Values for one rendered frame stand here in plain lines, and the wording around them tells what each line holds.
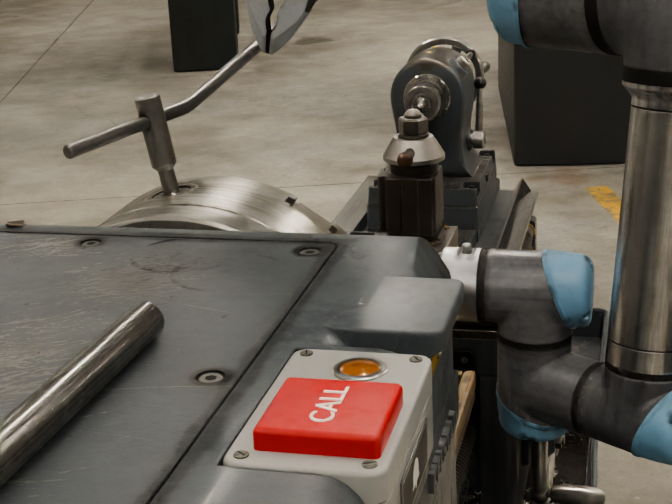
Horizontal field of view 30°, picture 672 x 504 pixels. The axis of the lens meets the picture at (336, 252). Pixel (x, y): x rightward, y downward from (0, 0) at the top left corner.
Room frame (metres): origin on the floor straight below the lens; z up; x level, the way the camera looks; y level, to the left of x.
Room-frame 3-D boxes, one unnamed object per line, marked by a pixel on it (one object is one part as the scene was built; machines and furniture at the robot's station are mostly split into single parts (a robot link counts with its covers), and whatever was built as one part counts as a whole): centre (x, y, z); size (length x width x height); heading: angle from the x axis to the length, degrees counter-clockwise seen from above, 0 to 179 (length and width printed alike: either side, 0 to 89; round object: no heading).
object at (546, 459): (1.56, -0.26, 0.75); 0.27 x 0.10 x 0.23; 166
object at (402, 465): (0.56, 0.00, 1.23); 0.13 x 0.08 x 0.05; 166
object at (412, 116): (1.56, -0.11, 1.17); 0.04 x 0.04 x 0.03
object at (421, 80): (2.20, -0.18, 1.01); 0.30 x 0.20 x 0.29; 166
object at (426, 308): (0.70, -0.03, 1.24); 0.09 x 0.08 x 0.03; 166
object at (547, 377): (1.16, -0.21, 0.98); 0.11 x 0.08 x 0.11; 43
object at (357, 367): (0.60, -0.01, 1.26); 0.02 x 0.02 x 0.01
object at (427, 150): (1.56, -0.11, 1.13); 0.08 x 0.08 x 0.03
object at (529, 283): (1.17, -0.20, 1.08); 0.11 x 0.08 x 0.09; 74
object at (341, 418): (0.54, 0.01, 1.26); 0.06 x 0.06 x 0.02; 76
